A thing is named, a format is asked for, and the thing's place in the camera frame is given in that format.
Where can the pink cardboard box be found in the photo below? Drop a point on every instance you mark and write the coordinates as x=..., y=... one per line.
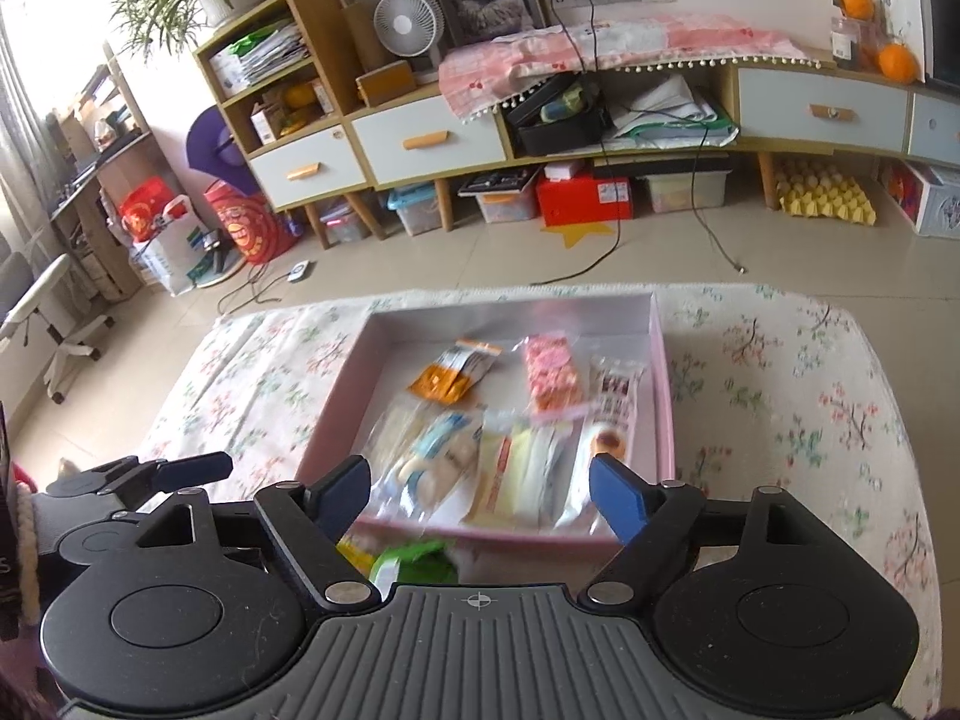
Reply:
x=390, y=345

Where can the cluttered side shelf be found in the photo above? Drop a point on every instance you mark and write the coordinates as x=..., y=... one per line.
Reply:
x=97, y=165

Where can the orange fruit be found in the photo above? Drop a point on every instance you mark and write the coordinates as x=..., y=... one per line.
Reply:
x=898, y=62
x=856, y=0

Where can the pale yellow bread packet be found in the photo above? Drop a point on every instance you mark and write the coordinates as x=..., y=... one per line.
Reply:
x=517, y=480

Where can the orange-ended clear snack packet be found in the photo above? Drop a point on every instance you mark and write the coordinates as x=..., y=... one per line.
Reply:
x=450, y=375

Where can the white office chair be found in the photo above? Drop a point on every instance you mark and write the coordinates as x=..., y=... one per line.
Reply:
x=52, y=300

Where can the white shopping bag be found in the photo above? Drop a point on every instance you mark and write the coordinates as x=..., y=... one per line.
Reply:
x=169, y=255

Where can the pile of papers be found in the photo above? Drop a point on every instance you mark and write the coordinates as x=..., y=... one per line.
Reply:
x=667, y=116

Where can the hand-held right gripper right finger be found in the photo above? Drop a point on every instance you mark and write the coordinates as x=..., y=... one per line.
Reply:
x=619, y=499

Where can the clear pale wafer packet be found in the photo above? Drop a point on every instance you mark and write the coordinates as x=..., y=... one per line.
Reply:
x=397, y=435

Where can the green snack packet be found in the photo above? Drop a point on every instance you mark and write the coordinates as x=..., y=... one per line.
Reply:
x=412, y=559

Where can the yellow egg tray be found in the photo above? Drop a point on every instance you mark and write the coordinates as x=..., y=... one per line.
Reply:
x=829, y=199

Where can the white cabinet drawer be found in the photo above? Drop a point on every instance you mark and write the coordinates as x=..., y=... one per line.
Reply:
x=427, y=139
x=825, y=112
x=307, y=169
x=937, y=127

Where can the blue-lidded clear bin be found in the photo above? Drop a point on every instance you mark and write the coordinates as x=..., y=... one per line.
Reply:
x=416, y=210

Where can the round red bag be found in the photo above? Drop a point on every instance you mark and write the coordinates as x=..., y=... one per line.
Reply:
x=251, y=229

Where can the black-lidded clear bin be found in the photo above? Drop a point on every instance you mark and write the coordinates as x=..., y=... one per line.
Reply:
x=499, y=199

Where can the small wooden box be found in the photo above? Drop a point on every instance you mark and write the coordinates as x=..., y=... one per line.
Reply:
x=386, y=82

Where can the yellow star sticker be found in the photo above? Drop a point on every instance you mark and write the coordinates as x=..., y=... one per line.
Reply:
x=581, y=235

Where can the glass jar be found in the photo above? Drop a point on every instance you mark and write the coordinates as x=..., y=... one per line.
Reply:
x=846, y=41

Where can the pink floral snack packet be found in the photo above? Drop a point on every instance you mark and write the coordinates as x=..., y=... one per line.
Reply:
x=553, y=375

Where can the white blue bread packet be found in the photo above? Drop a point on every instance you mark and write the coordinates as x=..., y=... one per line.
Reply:
x=442, y=457

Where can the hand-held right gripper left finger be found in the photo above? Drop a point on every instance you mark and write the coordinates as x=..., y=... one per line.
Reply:
x=341, y=499

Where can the red cardboard box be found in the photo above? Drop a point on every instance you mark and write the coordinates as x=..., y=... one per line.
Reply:
x=577, y=199

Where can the clear storage bin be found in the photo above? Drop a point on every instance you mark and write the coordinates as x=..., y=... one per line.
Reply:
x=682, y=191

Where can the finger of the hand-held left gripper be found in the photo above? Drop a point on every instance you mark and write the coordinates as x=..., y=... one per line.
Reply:
x=191, y=469

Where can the wooden TV cabinet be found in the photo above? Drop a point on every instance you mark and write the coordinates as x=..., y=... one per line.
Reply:
x=322, y=37

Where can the stack of documents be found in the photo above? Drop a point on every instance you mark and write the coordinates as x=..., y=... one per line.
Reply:
x=259, y=56

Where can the pink fringed cloth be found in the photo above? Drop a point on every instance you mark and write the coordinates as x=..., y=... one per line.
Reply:
x=637, y=45

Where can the purple umbrella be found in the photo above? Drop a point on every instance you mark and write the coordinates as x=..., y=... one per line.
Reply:
x=214, y=150

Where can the pink-lidded clear bin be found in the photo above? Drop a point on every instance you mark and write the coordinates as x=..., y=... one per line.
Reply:
x=345, y=225

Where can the red gift bag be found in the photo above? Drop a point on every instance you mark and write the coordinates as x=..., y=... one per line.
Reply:
x=142, y=210

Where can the black storage box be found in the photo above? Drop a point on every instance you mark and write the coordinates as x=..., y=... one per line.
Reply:
x=559, y=127

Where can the yellow snack packet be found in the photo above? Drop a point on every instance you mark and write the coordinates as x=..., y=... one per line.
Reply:
x=356, y=551

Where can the white desk fan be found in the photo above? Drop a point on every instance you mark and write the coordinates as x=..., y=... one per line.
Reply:
x=409, y=26

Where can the white microwave oven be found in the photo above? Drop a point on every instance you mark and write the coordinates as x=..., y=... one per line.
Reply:
x=945, y=34

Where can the silver cookie packet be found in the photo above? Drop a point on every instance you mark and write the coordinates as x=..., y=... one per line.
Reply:
x=615, y=397

